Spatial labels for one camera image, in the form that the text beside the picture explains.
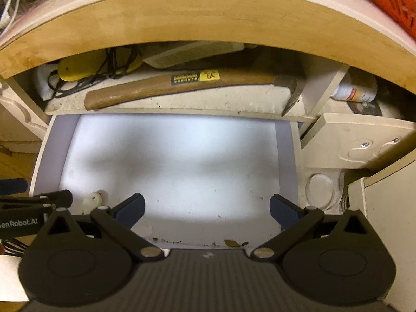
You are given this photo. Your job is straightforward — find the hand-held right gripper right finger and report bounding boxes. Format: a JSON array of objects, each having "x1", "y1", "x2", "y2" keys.
[{"x1": 252, "y1": 194, "x2": 374, "y2": 262}]

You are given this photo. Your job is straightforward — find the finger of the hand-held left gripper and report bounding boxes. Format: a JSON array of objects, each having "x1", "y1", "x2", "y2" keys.
[
  {"x1": 0, "y1": 189, "x2": 74, "y2": 209},
  {"x1": 0, "y1": 178, "x2": 28, "y2": 196}
]

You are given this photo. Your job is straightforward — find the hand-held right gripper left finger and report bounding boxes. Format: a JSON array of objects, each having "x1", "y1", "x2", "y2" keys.
[{"x1": 36, "y1": 194, "x2": 163, "y2": 262}]

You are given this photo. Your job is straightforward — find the white drawer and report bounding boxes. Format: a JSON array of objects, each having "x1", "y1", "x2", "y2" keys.
[{"x1": 29, "y1": 113, "x2": 305, "y2": 248}]

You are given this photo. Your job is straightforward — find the small white plastic piece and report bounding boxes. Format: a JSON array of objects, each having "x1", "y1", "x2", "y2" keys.
[{"x1": 80, "y1": 190, "x2": 106, "y2": 214}]

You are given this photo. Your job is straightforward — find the round clear plastic lid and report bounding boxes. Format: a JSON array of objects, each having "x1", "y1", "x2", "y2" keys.
[{"x1": 305, "y1": 173, "x2": 346, "y2": 211}]

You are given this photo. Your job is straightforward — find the white paper sheet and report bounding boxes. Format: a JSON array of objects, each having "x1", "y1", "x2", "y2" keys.
[{"x1": 0, "y1": 254, "x2": 30, "y2": 303}]

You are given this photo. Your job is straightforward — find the white cabinet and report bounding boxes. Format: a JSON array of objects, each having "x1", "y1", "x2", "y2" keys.
[{"x1": 347, "y1": 161, "x2": 416, "y2": 312}]

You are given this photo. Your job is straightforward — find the white cloth bundle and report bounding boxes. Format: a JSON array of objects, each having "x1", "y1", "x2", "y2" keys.
[{"x1": 33, "y1": 65, "x2": 62, "y2": 102}]

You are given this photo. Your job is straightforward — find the yellow plastic device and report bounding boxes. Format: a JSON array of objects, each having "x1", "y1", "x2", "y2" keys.
[{"x1": 57, "y1": 49, "x2": 144, "y2": 82}]

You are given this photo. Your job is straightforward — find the white bottle with red label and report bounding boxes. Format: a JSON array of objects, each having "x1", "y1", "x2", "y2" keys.
[{"x1": 331, "y1": 73, "x2": 378, "y2": 103}]

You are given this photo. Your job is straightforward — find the flat white box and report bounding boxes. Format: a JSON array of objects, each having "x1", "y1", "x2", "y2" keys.
[{"x1": 142, "y1": 41, "x2": 245, "y2": 71}]

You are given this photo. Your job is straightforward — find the orange perforated plastic piece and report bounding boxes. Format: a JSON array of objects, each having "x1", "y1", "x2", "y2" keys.
[{"x1": 354, "y1": 0, "x2": 416, "y2": 41}]

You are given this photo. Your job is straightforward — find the yellow device with black cable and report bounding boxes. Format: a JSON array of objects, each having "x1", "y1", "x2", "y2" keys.
[{"x1": 47, "y1": 47, "x2": 139, "y2": 99}]

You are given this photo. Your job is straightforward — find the wooden handle hammer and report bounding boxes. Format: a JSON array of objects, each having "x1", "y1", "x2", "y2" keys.
[{"x1": 84, "y1": 68, "x2": 307, "y2": 117}]

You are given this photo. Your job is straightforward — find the white cables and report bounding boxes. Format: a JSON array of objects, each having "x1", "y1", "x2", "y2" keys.
[{"x1": 0, "y1": 0, "x2": 28, "y2": 30}]

